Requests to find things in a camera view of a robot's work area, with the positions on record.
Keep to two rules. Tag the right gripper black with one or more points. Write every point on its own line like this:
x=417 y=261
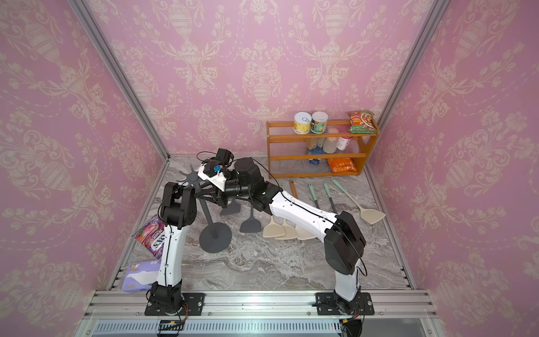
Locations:
x=227 y=190

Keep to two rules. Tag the grey utensil rack stand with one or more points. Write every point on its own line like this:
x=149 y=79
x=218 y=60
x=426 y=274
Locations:
x=216 y=236

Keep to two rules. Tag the grey slotted turner mint handle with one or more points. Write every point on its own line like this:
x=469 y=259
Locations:
x=251 y=225

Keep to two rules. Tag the cream spatula mint handle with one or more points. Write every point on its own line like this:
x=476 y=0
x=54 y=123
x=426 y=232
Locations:
x=371 y=216
x=290 y=232

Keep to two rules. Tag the grey spatula mint handle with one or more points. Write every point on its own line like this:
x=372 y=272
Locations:
x=329 y=195
x=313 y=194

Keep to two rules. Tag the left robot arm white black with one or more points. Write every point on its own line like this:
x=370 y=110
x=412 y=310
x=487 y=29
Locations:
x=178 y=210

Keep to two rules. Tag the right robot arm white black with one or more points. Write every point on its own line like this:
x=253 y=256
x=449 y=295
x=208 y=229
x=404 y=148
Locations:
x=343 y=240

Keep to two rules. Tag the wooden shelf rack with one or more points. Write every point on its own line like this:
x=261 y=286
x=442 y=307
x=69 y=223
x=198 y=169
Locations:
x=288 y=156

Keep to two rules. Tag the purple candy bag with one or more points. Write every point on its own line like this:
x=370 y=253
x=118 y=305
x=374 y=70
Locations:
x=152 y=236

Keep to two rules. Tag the yellow tin can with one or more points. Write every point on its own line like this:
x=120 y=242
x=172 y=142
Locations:
x=302 y=123

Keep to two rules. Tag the beige box on shelf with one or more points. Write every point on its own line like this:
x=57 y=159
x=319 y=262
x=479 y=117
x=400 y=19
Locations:
x=313 y=143

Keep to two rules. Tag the blue packet on shelf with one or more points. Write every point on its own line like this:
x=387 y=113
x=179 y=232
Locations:
x=314 y=161

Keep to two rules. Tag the green label tin can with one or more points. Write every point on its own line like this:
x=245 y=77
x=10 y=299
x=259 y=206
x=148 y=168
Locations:
x=319 y=122

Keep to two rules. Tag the white bottle on shelf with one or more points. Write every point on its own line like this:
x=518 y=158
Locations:
x=330 y=143

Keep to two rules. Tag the purple tissue box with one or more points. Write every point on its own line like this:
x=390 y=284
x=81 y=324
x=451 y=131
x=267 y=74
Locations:
x=140 y=276

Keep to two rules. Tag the orange snack bag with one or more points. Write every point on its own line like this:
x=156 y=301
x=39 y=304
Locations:
x=341 y=165

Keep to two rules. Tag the pink cap white bottle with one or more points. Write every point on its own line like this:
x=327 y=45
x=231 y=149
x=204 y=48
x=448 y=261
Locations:
x=343 y=143

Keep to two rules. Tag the green red snack bag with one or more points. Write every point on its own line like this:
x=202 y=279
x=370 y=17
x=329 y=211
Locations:
x=362 y=122

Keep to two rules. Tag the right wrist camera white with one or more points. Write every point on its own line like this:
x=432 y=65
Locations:
x=217 y=178

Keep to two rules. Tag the cream spoon mint handle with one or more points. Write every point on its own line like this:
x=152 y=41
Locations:
x=273 y=229

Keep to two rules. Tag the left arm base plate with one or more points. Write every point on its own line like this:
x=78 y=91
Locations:
x=192 y=306

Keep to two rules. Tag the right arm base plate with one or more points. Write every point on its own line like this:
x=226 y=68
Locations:
x=329 y=303

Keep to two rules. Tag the aluminium front rail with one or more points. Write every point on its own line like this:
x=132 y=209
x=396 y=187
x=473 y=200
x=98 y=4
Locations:
x=262 y=313

